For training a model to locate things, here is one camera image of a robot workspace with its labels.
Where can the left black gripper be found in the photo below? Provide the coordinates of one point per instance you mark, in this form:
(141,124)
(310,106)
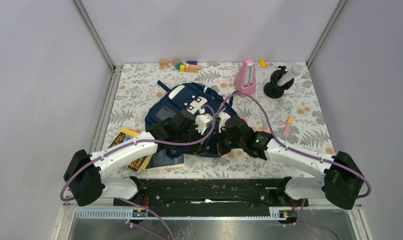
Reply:
(197,149)

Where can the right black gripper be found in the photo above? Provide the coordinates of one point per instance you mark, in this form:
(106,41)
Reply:
(216,145)

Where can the navy blue student backpack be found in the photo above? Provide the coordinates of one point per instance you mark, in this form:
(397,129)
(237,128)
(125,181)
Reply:
(179,98)

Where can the yellow black treehouse book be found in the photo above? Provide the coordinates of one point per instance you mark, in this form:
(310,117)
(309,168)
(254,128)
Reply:
(139,164)

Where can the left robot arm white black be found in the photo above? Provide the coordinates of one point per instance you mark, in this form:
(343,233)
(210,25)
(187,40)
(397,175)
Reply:
(88,175)

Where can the dark blue paperback book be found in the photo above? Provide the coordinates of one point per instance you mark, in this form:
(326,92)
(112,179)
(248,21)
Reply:
(161,161)

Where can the pink metronome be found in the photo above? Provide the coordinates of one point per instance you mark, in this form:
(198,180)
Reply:
(245,80)

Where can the floral patterned table mat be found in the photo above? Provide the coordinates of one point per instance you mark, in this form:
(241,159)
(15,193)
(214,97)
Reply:
(138,91)

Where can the orange pink highlighter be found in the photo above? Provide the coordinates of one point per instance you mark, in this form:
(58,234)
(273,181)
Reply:
(288,125)

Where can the long tan wooden block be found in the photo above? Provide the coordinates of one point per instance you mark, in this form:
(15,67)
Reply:
(191,68)

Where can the teal wooden block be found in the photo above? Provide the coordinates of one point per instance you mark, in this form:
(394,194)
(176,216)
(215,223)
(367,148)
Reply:
(179,65)

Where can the purple wooden block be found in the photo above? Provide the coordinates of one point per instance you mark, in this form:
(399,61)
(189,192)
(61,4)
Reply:
(190,62)

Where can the round tan wooden block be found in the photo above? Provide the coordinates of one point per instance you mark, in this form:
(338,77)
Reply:
(174,62)

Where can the tan wooden cube block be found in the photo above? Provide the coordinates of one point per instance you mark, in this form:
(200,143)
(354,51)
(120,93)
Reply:
(163,62)

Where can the black stand with white tube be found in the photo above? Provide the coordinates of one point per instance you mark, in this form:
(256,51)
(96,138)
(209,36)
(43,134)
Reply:
(281,80)

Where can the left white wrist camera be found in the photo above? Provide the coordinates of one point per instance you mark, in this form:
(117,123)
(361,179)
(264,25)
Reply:
(202,122)

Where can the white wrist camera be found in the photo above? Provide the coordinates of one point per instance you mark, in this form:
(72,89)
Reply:
(223,117)
(202,122)

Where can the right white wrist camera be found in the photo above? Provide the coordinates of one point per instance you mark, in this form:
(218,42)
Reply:
(223,117)

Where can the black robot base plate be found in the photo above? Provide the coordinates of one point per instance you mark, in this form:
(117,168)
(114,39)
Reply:
(215,195)

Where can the slotted grey cable duct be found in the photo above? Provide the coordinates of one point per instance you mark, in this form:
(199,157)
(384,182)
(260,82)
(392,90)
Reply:
(140,214)

